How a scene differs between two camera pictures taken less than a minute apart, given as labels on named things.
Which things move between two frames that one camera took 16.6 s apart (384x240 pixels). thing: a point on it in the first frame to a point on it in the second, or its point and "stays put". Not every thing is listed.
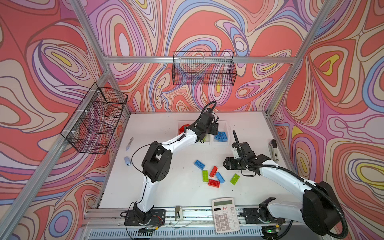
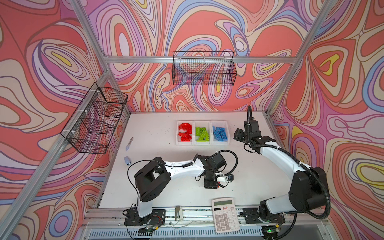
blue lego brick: [221, 136] stays put
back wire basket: [204, 68] stays put
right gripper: [230, 164] to [238, 134]
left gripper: [215, 128] to [211, 186]
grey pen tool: [128, 145] stays put
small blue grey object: [127, 161] stays put
